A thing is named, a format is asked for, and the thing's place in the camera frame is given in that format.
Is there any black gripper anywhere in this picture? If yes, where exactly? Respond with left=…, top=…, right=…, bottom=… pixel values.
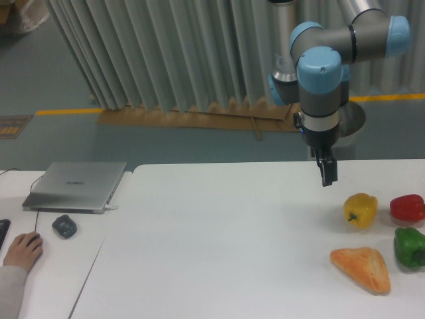
left=294, top=112, right=339, bottom=187

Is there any yellow bell pepper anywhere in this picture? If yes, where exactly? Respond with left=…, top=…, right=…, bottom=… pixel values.
left=343, top=193, right=378, bottom=229

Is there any black computer mouse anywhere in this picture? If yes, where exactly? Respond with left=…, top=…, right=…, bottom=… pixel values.
left=26, top=234, right=43, bottom=254

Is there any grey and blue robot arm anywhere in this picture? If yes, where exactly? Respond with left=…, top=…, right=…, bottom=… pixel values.
left=269, top=1, right=411, bottom=186

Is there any grey sleeved forearm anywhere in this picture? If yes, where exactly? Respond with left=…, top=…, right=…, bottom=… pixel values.
left=1, top=266, right=27, bottom=318

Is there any red bell pepper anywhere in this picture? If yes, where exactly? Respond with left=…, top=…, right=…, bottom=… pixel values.
left=390, top=194, right=424, bottom=222

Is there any green bell pepper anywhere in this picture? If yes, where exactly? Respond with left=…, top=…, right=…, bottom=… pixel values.
left=394, top=227, right=424, bottom=268

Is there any person's bare hand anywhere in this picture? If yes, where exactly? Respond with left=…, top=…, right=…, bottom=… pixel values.
left=3, top=231, right=43, bottom=273

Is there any flat brown cardboard sheet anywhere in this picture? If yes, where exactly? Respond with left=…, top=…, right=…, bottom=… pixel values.
left=98, top=98, right=300, bottom=140

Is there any triangular bread loaf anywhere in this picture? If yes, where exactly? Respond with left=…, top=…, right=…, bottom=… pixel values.
left=329, top=247, right=391, bottom=294

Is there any grey-green pleated curtain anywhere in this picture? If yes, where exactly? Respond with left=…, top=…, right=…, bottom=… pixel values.
left=45, top=1, right=424, bottom=112

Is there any silver closed laptop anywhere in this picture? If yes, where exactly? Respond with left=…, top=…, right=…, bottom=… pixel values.
left=22, top=161, right=127, bottom=213

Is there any small dark grey gadget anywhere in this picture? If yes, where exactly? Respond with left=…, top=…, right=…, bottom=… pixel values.
left=52, top=215, right=78, bottom=239

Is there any black keyboard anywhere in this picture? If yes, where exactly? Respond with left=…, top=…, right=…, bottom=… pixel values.
left=0, top=219, right=11, bottom=249

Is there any clear plastic bag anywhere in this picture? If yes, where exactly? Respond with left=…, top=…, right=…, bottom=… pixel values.
left=15, top=0, right=50, bottom=34

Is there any brown cardboard box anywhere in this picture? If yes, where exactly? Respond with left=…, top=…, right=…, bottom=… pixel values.
left=0, top=0, right=15, bottom=25

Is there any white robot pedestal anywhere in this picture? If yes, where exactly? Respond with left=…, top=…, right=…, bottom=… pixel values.
left=337, top=101, right=366, bottom=147

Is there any black mouse cable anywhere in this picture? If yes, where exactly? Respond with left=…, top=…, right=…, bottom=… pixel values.
left=0, top=168, right=44, bottom=237

